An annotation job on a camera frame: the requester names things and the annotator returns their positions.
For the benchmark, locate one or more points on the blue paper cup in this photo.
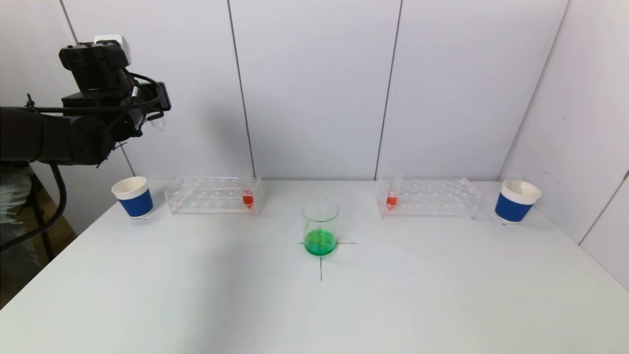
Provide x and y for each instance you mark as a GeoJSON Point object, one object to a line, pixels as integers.
{"type": "Point", "coordinates": [512, 207]}
{"type": "Point", "coordinates": [137, 202]}

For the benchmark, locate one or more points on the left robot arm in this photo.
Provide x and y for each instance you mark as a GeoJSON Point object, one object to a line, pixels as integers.
{"type": "Point", "coordinates": [59, 137]}

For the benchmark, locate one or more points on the clear glass beaker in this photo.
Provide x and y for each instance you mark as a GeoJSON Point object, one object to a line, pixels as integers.
{"type": "Point", "coordinates": [320, 241]}

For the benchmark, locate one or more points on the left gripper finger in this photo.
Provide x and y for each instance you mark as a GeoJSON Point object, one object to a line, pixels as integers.
{"type": "Point", "coordinates": [155, 116]}

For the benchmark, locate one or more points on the yellow pigment test tube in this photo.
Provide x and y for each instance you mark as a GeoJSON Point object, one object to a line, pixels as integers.
{"type": "Point", "coordinates": [513, 178]}

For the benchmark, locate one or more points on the clear acrylic test tube rack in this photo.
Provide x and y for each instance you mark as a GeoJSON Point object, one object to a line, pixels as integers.
{"type": "Point", "coordinates": [432, 204]}
{"type": "Point", "coordinates": [211, 204]}

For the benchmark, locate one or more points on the blue pigment test tube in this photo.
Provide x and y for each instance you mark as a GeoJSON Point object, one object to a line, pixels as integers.
{"type": "Point", "coordinates": [158, 123]}

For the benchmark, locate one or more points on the red pigment test tube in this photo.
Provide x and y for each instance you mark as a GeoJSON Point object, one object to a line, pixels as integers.
{"type": "Point", "coordinates": [248, 199]}
{"type": "Point", "coordinates": [391, 200]}

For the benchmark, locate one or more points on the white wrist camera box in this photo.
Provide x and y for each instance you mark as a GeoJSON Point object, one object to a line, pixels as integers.
{"type": "Point", "coordinates": [115, 42]}

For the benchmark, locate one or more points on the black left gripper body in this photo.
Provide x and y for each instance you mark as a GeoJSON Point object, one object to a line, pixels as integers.
{"type": "Point", "coordinates": [164, 96]}

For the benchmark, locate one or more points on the person in grey clothes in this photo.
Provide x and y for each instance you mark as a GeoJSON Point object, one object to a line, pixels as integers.
{"type": "Point", "coordinates": [14, 221]}

